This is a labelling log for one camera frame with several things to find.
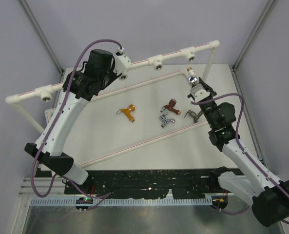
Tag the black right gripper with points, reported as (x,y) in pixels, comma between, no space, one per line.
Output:
(210,89)

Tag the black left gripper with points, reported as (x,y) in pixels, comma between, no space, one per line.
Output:
(113,75)

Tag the white chrome knob faucet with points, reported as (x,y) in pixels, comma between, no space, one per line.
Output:
(192,78)

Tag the white pipe frame rack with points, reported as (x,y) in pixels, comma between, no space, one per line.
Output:
(45,92)

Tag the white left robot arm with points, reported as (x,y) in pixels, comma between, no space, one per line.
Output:
(78,90)

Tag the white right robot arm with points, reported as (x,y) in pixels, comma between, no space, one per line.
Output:
(265,193)

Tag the dark grey lever faucet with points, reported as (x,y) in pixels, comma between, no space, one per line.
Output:
(194,115)

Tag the red brown faucet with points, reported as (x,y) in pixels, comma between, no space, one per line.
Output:
(170,107)

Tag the orange faucet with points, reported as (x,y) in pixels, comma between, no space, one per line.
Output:
(127,112)

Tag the chrome silver faucet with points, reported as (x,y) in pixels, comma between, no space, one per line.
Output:
(164,120)

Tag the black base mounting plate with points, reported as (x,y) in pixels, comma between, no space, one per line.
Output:
(149,184)

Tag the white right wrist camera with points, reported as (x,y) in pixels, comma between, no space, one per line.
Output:
(198,93)

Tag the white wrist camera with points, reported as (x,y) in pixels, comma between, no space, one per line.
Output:
(122,61)
(198,93)

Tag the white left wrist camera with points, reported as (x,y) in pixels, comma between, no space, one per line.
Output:
(122,61)

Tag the white slotted cable duct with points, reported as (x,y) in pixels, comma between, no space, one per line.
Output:
(79,201)

